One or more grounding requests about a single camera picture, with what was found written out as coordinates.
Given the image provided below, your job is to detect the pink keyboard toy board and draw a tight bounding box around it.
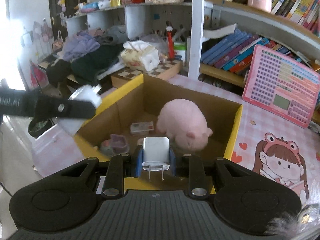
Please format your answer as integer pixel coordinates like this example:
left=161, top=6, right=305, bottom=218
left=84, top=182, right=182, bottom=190
left=242, top=45, right=319, bottom=128

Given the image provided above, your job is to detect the purple small toy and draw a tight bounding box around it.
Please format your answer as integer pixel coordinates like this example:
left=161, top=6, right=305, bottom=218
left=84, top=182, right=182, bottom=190
left=99, top=134, right=130, bottom=157

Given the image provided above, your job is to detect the tissue box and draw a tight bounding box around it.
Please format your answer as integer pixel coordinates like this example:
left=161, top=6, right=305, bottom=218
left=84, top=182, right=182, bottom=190
left=120, top=40, right=160, bottom=72

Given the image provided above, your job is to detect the row of blue books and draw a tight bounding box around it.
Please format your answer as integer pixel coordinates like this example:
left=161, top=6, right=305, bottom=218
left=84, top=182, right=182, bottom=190
left=201, top=29, right=277, bottom=72

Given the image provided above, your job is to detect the pile of clothes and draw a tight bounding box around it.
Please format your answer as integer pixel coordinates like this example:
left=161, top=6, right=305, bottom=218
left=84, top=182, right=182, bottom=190
left=46, top=25, right=127, bottom=87

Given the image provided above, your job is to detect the small white plug adapter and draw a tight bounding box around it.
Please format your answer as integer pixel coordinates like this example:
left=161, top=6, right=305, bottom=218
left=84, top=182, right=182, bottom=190
left=69, top=85, right=102, bottom=108

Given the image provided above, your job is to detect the pink plush pig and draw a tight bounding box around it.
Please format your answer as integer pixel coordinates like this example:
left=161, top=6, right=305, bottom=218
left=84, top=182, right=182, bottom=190
left=156, top=99, right=213, bottom=151

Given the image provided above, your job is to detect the pink cartoon table mat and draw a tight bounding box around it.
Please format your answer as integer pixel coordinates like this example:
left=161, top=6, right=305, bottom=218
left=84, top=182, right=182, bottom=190
left=31, top=75, right=319, bottom=203

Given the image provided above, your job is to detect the large white charger cube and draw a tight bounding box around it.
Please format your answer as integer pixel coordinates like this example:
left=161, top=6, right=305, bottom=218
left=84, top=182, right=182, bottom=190
left=142, top=137, right=170, bottom=180

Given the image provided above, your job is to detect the checkered chess board box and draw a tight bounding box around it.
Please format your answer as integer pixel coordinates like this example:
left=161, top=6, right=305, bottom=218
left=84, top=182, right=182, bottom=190
left=111, top=60, right=183, bottom=88

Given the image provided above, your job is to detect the red white bottle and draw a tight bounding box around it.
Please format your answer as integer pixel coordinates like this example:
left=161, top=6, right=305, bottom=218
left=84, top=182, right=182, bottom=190
left=166, top=21, right=175, bottom=60

